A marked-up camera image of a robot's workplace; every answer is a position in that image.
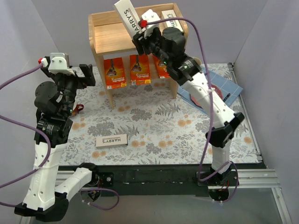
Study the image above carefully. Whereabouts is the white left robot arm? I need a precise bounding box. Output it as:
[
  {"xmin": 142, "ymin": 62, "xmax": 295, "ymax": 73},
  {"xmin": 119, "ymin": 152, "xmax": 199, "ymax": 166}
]
[{"xmin": 14, "ymin": 64, "xmax": 100, "ymax": 222}]

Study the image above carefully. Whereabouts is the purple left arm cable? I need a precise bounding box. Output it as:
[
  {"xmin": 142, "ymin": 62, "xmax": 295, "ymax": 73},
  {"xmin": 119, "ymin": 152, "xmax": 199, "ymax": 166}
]
[{"xmin": 0, "ymin": 65, "xmax": 120, "ymax": 210}]

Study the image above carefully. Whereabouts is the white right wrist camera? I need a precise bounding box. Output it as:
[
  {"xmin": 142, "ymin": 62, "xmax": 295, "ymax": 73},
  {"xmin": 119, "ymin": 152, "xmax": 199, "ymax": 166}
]
[{"xmin": 138, "ymin": 9, "xmax": 160, "ymax": 39}]

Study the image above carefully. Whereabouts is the white Harry's razor box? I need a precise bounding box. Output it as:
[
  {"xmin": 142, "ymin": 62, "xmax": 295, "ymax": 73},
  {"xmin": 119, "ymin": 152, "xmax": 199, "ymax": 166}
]
[
  {"xmin": 96, "ymin": 134, "xmax": 128, "ymax": 148},
  {"xmin": 114, "ymin": 0, "xmax": 145, "ymax": 39},
  {"xmin": 160, "ymin": 9, "xmax": 184, "ymax": 32}
]

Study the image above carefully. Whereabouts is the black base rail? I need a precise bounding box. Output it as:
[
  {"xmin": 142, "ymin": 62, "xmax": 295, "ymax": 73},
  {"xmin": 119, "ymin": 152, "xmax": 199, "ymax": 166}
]
[{"xmin": 41, "ymin": 161, "xmax": 267, "ymax": 198}]

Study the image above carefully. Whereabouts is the blue checkered cloth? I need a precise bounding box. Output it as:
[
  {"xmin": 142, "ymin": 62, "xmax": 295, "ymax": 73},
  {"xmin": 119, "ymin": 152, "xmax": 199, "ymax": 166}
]
[{"xmin": 178, "ymin": 71, "xmax": 243, "ymax": 114}]

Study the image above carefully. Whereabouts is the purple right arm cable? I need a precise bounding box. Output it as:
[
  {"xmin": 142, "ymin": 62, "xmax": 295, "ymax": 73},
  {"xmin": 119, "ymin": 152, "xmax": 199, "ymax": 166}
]
[{"xmin": 144, "ymin": 17, "xmax": 240, "ymax": 203}]

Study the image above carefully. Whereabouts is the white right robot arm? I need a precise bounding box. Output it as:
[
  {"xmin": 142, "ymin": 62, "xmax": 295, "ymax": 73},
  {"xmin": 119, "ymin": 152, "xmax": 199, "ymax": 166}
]
[{"xmin": 132, "ymin": 28, "xmax": 244, "ymax": 186}]

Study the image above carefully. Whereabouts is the orange Gillette razor box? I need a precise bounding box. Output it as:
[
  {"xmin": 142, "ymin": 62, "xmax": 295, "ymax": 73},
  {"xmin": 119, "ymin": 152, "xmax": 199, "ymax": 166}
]
[
  {"xmin": 104, "ymin": 57, "xmax": 127, "ymax": 90},
  {"xmin": 129, "ymin": 55, "xmax": 151, "ymax": 85},
  {"xmin": 152, "ymin": 55, "xmax": 170, "ymax": 79}
]

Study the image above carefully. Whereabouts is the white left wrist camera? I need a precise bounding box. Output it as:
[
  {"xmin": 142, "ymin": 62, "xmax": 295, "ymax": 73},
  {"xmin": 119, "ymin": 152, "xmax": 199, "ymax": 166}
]
[{"xmin": 38, "ymin": 53, "xmax": 75, "ymax": 75}]

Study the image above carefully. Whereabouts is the white red floral cup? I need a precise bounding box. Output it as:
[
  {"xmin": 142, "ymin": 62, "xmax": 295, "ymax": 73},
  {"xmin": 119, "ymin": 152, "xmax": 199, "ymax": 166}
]
[{"xmin": 71, "ymin": 102, "xmax": 84, "ymax": 117}]

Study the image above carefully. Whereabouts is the floral table mat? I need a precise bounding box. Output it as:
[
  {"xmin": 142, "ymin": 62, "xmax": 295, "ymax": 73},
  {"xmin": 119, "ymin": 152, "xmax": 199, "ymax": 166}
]
[{"xmin": 44, "ymin": 64, "xmax": 263, "ymax": 167}]

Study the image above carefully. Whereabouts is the cream patterned mug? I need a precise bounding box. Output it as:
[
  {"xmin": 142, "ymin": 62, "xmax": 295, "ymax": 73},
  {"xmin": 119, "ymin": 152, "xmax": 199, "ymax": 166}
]
[{"xmin": 193, "ymin": 57, "xmax": 202, "ymax": 66}]

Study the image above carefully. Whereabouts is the pink dotted plate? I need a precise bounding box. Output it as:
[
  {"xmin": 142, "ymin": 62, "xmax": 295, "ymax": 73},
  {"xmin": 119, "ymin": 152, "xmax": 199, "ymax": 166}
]
[{"xmin": 190, "ymin": 84, "xmax": 223, "ymax": 108}]

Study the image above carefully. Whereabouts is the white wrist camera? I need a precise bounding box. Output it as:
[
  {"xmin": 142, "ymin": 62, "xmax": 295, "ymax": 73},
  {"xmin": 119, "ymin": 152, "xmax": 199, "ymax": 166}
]
[
  {"xmin": 138, "ymin": 9, "xmax": 160, "ymax": 39},
  {"xmin": 38, "ymin": 53, "xmax": 75, "ymax": 75}
]

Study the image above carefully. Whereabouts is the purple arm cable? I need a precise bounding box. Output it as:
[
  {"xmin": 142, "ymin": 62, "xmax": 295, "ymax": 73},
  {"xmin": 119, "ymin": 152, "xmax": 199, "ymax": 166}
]
[
  {"xmin": 144, "ymin": 17, "xmax": 240, "ymax": 203},
  {"xmin": 0, "ymin": 65, "xmax": 120, "ymax": 210}
]

